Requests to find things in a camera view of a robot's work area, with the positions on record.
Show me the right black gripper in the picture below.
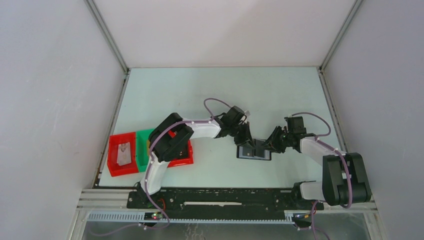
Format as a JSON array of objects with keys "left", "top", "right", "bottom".
[{"left": 260, "top": 125, "right": 293, "bottom": 154}]

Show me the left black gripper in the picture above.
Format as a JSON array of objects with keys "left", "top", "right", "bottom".
[{"left": 228, "top": 121, "right": 256, "bottom": 150}]

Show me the grey credit card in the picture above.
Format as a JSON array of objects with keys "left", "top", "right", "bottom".
[{"left": 239, "top": 147, "right": 255, "bottom": 159}]

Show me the black leather card holder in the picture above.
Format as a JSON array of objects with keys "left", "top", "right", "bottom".
[{"left": 236, "top": 139, "right": 272, "bottom": 161}]

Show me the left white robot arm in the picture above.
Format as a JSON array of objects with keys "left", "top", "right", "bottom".
[{"left": 138, "top": 106, "right": 255, "bottom": 208}]

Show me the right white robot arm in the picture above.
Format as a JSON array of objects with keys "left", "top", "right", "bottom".
[{"left": 262, "top": 112, "right": 372, "bottom": 209}]

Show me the right red bin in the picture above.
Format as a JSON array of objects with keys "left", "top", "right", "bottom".
[{"left": 168, "top": 140, "right": 194, "bottom": 168}]

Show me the red bin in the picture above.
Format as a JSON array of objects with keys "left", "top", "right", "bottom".
[
  {"left": 107, "top": 132, "right": 139, "bottom": 177},
  {"left": 168, "top": 140, "right": 194, "bottom": 168}
]

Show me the green bin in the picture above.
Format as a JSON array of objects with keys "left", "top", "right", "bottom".
[{"left": 135, "top": 129, "right": 153, "bottom": 173}]

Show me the silver item in red bin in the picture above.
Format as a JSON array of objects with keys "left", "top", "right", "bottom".
[{"left": 116, "top": 142, "right": 132, "bottom": 166}]

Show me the left red bin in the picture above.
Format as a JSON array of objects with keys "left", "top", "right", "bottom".
[{"left": 107, "top": 132, "right": 139, "bottom": 177}]

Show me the grey cable duct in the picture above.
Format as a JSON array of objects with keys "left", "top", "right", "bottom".
[{"left": 86, "top": 211, "right": 294, "bottom": 224}]

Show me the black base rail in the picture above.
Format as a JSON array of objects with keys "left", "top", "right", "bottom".
[{"left": 126, "top": 186, "right": 313, "bottom": 220}]

